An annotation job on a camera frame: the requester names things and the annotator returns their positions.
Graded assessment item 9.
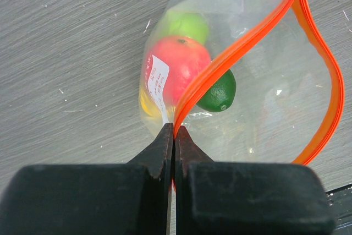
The dark green avocado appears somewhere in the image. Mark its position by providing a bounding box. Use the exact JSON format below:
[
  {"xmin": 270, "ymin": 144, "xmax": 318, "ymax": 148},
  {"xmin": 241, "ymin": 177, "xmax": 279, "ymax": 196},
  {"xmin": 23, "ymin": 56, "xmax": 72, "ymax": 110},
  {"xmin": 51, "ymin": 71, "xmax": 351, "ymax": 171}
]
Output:
[{"xmin": 196, "ymin": 69, "xmax": 237, "ymax": 112}]

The red apple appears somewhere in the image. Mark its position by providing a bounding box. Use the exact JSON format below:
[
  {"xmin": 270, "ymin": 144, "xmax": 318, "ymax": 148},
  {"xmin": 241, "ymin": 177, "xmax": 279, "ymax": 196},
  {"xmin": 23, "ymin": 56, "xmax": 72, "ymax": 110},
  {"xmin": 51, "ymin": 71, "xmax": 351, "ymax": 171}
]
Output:
[{"xmin": 144, "ymin": 35, "xmax": 211, "ymax": 106}]

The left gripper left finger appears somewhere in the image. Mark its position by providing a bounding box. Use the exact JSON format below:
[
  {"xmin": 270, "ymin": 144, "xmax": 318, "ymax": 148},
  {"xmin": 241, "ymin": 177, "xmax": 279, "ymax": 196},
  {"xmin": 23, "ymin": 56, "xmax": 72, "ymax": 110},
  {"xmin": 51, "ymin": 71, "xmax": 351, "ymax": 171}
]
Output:
[{"xmin": 1, "ymin": 123, "xmax": 173, "ymax": 234}]

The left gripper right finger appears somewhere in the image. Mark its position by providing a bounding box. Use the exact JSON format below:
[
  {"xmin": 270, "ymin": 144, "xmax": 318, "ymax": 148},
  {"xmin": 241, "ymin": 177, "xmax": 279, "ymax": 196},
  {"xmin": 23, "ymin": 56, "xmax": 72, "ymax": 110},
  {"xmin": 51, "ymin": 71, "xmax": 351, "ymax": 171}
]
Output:
[{"xmin": 174, "ymin": 127, "xmax": 335, "ymax": 234}]

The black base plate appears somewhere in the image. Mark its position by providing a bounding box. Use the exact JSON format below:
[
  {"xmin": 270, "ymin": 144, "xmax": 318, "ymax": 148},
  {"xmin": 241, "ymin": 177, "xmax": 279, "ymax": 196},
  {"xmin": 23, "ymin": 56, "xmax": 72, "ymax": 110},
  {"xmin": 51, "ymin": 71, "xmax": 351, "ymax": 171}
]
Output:
[{"xmin": 326, "ymin": 183, "xmax": 352, "ymax": 235}]

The green apple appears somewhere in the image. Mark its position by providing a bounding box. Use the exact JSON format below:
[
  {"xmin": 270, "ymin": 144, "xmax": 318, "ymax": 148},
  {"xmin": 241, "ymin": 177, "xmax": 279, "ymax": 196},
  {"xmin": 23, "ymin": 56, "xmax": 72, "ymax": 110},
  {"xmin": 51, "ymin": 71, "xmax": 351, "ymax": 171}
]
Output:
[{"xmin": 157, "ymin": 10, "xmax": 210, "ymax": 45}]

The clear zip top bag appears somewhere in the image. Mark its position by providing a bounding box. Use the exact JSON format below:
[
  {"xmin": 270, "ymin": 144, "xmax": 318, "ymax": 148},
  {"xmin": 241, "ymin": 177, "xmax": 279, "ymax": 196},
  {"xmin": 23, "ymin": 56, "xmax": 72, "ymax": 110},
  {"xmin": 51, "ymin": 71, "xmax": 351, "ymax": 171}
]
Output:
[{"xmin": 139, "ymin": 0, "xmax": 345, "ymax": 165}]

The yellow pear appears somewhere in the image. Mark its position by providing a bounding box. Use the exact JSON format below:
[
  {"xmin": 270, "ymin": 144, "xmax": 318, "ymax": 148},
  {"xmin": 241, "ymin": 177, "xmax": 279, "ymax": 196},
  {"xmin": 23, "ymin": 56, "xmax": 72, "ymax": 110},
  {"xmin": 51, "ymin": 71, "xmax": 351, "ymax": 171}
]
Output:
[{"xmin": 139, "ymin": 86, "xmax": 175, "ymax": 119}]

